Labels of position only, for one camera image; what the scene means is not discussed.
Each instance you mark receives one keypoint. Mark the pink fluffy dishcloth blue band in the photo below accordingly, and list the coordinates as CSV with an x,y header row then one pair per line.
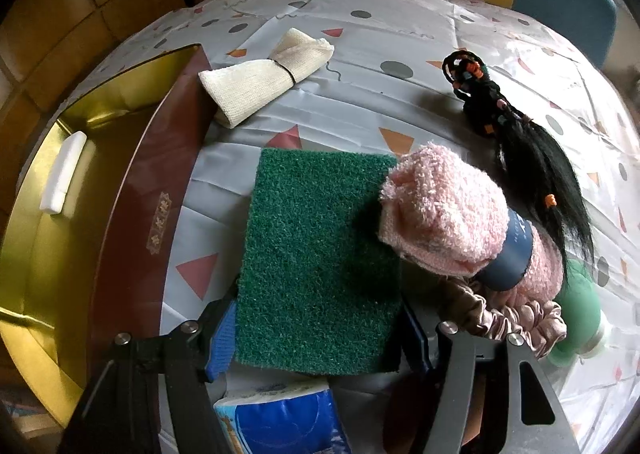
x,y
450,218

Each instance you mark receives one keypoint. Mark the patterned white tablecloth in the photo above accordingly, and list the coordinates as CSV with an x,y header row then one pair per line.
x,y
383,92

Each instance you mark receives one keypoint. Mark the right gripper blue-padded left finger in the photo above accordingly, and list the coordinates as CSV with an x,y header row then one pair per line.
x,y
219,333

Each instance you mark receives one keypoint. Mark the black hair braid extension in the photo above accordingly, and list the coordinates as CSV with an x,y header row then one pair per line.
x,y
531,164

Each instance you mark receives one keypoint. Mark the yellow green scrub sponge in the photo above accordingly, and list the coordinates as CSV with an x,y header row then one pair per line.
x,y
318,290

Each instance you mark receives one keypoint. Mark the blue tissue packet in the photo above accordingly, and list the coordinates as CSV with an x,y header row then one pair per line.
x,y
294,418

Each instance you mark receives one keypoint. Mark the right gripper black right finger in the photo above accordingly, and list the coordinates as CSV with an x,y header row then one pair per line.
x,y
420,340

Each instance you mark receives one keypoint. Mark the pink satin scrunchie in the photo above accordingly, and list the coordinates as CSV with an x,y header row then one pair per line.
x,y
486,314

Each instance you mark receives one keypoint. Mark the green silicone travel bottle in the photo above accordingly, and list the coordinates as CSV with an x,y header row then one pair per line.
x,y
582,313

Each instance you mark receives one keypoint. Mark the gold metal tin box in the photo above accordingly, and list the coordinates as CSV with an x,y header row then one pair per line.
x,y
71,282

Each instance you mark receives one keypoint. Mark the wooden wardrobe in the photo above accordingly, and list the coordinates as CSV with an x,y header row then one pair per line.
x,y
75,9

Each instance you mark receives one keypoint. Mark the white foam block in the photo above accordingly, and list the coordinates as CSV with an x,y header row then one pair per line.
x,y
61,174

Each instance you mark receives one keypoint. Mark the beige mesh cloth roll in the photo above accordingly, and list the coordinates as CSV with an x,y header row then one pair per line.
x,y
241,90

